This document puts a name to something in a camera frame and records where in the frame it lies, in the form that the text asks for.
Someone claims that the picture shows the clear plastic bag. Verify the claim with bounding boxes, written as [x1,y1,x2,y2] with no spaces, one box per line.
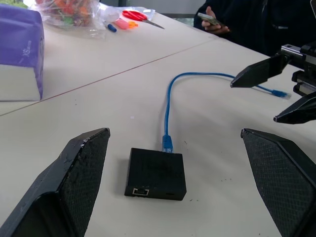
[96,4,157,26]

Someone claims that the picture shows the plastic bag of colourful items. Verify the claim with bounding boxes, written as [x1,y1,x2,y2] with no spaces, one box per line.
[34,0,107,39]

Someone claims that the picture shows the black network box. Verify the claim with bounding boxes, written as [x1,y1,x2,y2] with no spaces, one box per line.
[124,147,188,201]

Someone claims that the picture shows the blue marker pen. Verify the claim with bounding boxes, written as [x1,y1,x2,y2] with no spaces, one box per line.
[104,21,118,33]

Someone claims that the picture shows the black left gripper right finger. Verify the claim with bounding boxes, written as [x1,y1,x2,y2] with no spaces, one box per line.
[240,128,316,237]

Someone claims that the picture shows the blue Ethernet cable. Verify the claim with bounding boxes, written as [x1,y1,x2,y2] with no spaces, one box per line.
[161,72,292,154]

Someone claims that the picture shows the purple tissue pack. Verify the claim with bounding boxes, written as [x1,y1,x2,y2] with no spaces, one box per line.
[0,3,45,102]

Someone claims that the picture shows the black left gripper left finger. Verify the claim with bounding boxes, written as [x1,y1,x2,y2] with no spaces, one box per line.
[0,127,111,237]

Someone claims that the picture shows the mobile phone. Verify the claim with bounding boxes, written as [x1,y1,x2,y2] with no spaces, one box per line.
[197,12,223,26]

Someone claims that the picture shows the red-handled scissors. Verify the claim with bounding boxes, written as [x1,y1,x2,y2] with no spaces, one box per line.
[121,9,165,30]

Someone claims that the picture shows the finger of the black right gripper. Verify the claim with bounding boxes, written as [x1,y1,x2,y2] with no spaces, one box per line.
[230,52,290,88]
[273,91,316,124]

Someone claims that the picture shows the person's hand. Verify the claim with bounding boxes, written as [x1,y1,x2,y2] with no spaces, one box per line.
[201,5,231,35]

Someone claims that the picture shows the person in dark jacket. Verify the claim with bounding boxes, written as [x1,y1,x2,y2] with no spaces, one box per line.
[193,0,316,58]

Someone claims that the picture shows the pink eraser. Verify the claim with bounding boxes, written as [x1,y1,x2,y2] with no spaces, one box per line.
[114,18,129,30]

